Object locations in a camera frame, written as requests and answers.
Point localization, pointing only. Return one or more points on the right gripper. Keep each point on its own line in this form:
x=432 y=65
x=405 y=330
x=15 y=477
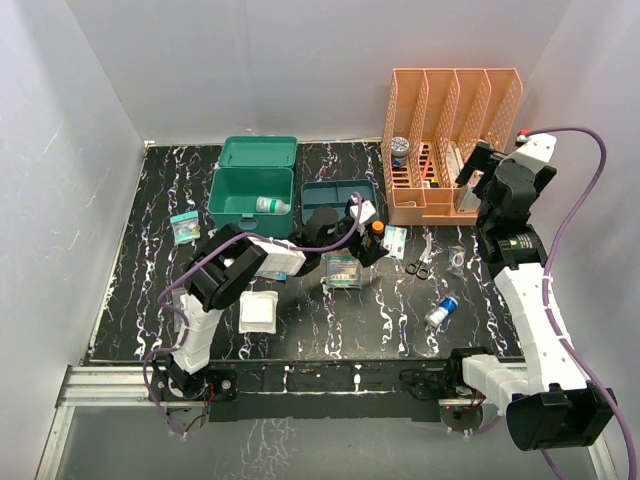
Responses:
x=480 y=160

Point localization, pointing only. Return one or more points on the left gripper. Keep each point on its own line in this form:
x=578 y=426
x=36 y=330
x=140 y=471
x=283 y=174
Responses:
x=373 y=251

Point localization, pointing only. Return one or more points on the brown glass medicine bottle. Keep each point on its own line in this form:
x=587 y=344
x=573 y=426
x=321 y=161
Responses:
x=376 y=231

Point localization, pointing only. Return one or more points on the rubber gloves clear package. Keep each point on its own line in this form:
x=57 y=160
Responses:
x=343 y=271

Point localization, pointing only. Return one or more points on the white grey device box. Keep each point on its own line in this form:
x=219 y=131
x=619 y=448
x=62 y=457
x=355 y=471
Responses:
x=467 y=201

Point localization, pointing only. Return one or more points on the blue mask package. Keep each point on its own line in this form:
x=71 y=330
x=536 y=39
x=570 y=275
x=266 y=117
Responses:
x=275 y=276

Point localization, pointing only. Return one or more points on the blue white bandage roll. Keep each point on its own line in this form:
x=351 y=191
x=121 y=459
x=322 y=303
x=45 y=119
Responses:
x=442 y=311

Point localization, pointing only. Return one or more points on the white plastic medicine bottle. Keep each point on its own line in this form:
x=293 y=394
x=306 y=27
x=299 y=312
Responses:
x=272 y=205

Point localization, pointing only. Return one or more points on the green medicine kit box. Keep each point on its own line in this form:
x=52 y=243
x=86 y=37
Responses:
x=249 y=167

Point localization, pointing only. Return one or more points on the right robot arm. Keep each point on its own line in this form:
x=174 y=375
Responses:
x=554 y=404

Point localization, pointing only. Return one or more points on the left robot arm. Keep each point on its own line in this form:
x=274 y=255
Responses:
x=221 y=270

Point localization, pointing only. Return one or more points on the white tube packages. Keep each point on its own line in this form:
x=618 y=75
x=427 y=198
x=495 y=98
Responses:
x=454 y=163

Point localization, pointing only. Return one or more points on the orange file organizer rack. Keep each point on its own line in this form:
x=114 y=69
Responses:
x=432 y=107

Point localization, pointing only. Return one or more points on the dark teal divider tray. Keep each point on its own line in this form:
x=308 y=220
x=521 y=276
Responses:
x=334 y=193

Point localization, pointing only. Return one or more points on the blue lid round jar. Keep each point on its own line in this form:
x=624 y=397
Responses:
x=400 y=149

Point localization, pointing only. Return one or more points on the white gauze pad package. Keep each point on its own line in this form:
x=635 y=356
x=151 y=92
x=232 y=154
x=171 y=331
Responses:
x=258 y=312

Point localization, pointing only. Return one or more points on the small teal zip bag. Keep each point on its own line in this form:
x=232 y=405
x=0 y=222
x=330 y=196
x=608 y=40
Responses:
x=185 y=227

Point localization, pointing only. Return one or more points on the clear bag blue items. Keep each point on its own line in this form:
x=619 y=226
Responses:
x=176 y=300

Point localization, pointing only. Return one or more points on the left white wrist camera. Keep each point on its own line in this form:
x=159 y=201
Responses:
x=364 y=213

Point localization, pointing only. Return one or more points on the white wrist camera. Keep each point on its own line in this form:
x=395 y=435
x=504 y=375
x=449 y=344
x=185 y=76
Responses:
x=534 y=149
x=364 y=213

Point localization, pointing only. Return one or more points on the black handled scissors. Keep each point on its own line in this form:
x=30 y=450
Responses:
x=419 y=267

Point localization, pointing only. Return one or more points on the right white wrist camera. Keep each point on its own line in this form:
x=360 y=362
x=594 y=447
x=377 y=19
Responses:
x=534 y=149

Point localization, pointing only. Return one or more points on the small clear ring bag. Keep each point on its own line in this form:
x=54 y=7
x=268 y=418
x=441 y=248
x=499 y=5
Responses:
x=456 y=255

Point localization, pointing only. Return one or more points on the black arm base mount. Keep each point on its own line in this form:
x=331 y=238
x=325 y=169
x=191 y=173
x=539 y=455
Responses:
x=416 y=389

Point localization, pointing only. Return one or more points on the aluminium frame rail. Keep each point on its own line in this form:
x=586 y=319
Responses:
x=113 y=386

